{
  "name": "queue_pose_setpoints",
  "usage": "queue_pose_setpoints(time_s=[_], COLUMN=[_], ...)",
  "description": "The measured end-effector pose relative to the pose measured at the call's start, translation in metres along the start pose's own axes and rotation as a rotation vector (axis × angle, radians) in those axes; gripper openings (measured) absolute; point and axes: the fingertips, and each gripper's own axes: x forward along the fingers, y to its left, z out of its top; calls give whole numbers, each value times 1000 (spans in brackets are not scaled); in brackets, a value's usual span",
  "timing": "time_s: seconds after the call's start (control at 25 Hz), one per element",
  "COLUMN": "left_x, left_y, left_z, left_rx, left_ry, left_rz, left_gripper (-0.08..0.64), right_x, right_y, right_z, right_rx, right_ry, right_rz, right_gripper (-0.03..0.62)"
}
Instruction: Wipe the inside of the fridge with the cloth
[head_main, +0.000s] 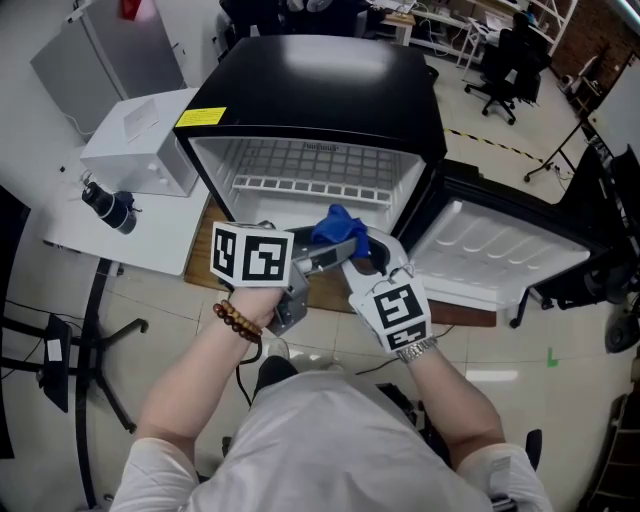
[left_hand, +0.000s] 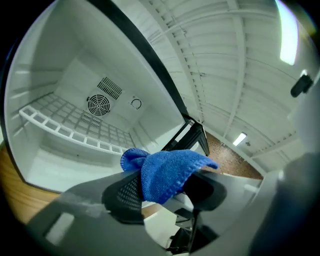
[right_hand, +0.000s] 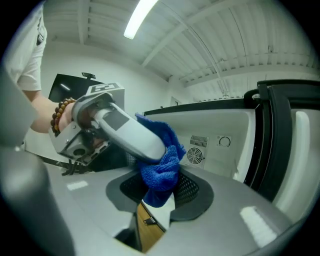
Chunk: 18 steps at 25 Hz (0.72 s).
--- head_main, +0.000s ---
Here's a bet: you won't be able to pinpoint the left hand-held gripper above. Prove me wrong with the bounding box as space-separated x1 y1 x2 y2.
209 219 363 338

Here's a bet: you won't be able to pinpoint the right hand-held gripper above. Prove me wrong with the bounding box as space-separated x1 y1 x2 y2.
340 230 433 356

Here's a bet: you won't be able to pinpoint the blue cleaning cloth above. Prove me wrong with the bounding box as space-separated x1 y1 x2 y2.
311 203 370 261

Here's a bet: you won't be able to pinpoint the white fridge door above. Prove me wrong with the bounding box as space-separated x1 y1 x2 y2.
392 159 614 312

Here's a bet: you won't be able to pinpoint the black mini fridge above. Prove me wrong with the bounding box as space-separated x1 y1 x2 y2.
172 34 614 312

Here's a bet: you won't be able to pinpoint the person's left forearm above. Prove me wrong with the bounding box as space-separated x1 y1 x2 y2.
134 299 266 444

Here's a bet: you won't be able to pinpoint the person's left hand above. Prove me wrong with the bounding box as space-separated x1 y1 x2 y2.
232 287 283 331

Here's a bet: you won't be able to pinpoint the white plastic grid shelf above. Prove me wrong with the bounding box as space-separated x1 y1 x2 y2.
230 138 401 211

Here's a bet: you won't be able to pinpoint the silver wristwatch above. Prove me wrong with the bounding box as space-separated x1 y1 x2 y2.
396 335 439 365

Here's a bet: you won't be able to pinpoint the person's black trousers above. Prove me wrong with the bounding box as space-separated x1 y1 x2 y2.
252 355 300 401

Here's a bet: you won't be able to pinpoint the black waist pack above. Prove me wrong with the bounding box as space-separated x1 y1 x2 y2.
374 382 426 431

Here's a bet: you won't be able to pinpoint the yellow black floor tape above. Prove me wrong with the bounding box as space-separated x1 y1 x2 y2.
443 127 544 162

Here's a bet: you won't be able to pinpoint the yellow warning sticker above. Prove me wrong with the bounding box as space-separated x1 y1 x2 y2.
175 106 226 129

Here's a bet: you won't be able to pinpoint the person's white shirt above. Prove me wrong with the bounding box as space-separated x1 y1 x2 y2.
109 369 554 512

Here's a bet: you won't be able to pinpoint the white microwave oven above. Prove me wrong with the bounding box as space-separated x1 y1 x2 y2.
79 87 201 198

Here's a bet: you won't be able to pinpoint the black office chair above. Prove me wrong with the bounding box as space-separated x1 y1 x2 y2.
464 27 544 126

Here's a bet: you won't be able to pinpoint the black swivel chair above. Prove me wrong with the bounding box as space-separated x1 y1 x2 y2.
524 428 544 471

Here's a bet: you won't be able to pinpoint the white shelving rack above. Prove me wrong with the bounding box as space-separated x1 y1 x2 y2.
414 0 581 56

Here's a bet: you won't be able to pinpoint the whiteboard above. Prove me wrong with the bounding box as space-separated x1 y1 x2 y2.
587 64 640 151

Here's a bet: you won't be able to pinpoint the black power adapter box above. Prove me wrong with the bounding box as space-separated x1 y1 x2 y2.
37 313 74 414

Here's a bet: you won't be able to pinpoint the silver tall fridge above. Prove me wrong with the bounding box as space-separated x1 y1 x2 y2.
29 0 187 136

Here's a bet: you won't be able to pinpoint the brown bead bracelet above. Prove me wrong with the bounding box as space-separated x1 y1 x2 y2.
213 298 264 344

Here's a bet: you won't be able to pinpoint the black cable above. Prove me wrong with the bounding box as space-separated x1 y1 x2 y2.
234 344 264 406

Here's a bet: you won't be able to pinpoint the black camera lens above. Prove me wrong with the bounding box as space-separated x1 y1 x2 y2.
81 181 139 236

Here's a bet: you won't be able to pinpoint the black desk frame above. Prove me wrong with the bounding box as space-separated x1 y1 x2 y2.
2 257 150 509

